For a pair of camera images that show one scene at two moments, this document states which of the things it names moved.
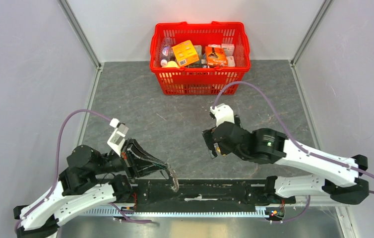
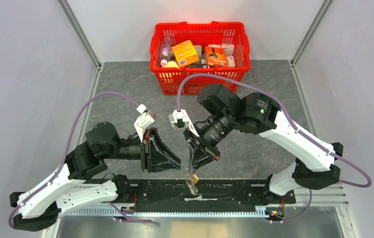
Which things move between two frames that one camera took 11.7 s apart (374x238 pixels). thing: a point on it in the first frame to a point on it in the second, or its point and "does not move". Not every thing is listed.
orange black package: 216,56 does not move
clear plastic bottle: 167,52 does not move
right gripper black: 207,135 to 201,158
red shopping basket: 204,59 does not move
